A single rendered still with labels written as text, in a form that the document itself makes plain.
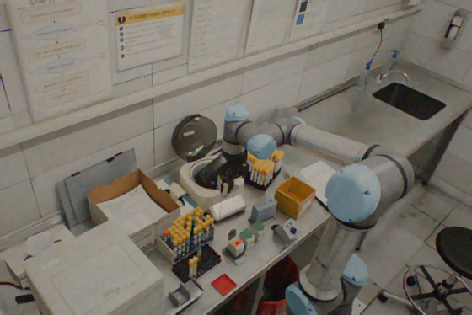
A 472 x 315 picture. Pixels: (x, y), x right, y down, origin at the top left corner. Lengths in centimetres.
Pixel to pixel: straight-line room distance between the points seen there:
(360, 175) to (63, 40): 94
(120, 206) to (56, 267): 53
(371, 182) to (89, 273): 76
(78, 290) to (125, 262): 14
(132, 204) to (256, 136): 70
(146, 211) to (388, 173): 101
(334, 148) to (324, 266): 31
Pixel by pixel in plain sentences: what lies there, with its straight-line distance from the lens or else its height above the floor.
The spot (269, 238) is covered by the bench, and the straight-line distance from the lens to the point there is 165.
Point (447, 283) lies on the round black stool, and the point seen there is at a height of 37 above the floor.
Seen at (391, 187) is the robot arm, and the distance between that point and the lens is 91.
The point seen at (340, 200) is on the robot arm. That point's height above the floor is 153.
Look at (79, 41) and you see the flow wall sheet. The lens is 137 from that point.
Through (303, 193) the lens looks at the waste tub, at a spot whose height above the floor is 92.
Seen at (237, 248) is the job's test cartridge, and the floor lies 95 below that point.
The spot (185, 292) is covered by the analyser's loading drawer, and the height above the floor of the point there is 93.
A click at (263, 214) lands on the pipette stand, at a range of 165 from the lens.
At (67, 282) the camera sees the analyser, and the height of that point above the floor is 117.
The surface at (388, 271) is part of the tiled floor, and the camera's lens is 293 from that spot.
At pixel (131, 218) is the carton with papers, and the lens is 161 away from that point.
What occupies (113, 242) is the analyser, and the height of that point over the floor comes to 117.
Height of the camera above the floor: 211
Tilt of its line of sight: 38 degrees down
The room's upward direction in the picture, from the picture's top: 8 degrees clockwise
